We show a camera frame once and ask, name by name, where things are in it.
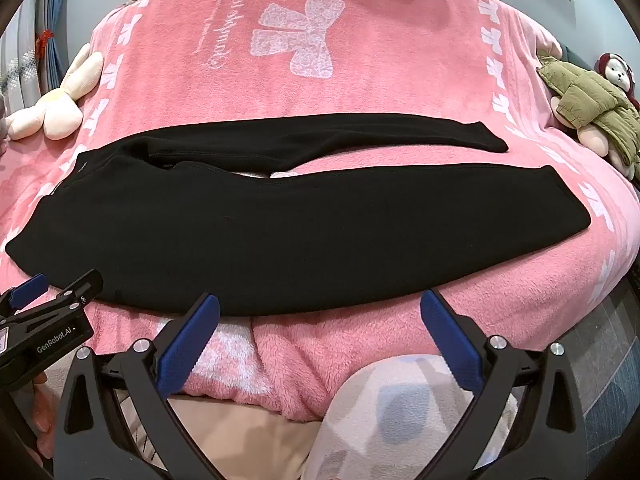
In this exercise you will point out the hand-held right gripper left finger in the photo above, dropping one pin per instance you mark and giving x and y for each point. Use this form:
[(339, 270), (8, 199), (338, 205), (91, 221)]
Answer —
[(190, 340)]

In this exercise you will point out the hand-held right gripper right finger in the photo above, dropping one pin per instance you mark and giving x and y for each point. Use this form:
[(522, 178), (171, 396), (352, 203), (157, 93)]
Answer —
[(450, 345)]

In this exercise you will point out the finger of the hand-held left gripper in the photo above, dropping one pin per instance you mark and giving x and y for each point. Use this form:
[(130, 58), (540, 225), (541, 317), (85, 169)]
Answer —
[(75, 290), (25, 292)]

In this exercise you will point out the black pants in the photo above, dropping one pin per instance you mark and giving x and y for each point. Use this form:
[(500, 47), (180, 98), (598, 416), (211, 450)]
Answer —
[(300, 240)]

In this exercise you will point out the person's left hand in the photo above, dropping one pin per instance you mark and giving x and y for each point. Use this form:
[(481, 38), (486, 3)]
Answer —
[(41, 405)]

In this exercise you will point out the patterned pajama trousers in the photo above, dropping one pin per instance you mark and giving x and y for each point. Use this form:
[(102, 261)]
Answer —
[(380, 410)]

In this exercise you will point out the beige shirt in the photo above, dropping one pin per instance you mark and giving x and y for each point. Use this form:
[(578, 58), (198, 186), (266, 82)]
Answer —
[(240, 440)]

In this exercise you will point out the cream bunny plush toy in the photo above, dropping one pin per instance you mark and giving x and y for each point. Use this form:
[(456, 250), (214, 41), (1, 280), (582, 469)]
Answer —
[(55, 110)]

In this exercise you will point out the grey cloth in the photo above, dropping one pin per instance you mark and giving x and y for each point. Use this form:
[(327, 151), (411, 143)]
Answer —
[(3, 112)]

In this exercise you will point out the red hanging tassel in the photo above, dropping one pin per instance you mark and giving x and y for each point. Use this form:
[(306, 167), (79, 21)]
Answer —
[(44, 40)]

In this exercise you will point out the blue curtain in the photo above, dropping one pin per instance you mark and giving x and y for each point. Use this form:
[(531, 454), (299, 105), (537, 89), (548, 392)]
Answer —
[(30, 20)]

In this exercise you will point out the pink printed blanket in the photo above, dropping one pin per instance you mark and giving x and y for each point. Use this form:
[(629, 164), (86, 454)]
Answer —
[(350, 85)]

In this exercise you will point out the olive green quilted cloth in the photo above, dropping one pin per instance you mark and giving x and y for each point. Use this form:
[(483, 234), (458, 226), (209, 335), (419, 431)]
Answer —
[(590, 95)]

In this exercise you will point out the dark green cushion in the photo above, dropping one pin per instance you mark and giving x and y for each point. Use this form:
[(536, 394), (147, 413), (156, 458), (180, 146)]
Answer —
[(580, 57)]

